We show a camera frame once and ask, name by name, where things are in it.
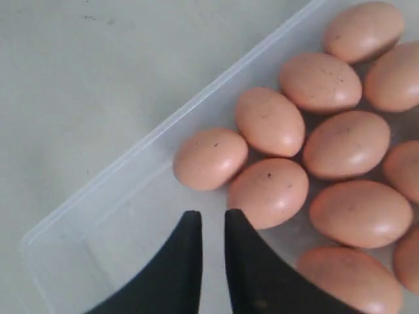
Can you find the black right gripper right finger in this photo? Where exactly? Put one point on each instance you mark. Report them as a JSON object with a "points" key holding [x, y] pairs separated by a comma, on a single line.
{"points": [[259, 281]]}

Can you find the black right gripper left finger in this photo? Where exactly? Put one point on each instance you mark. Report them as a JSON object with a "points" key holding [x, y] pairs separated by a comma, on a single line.
{"points": [[171, 282]]}

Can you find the brown egg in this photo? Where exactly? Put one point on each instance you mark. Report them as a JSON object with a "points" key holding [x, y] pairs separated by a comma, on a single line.
{"points": [[363, 31], [405, 260], [320, 83], [361, 213], [210, 158], [391, 84], [346, 145], [401, 169], [269, 192], [270, 122], [353, 277]]}

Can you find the clear plastic box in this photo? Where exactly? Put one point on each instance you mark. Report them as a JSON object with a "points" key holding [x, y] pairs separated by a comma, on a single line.
{"points": [[101, 237]]}

